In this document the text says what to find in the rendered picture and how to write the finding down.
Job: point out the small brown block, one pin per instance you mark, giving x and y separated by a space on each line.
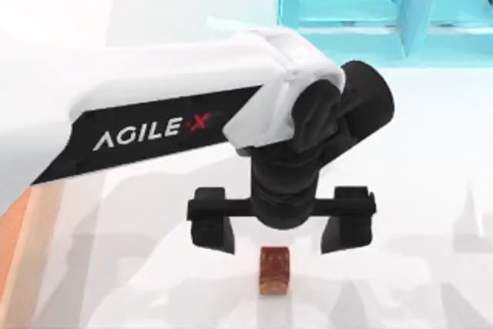
274 273

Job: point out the shallow salmon-coloured box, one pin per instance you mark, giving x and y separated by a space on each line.
17 236

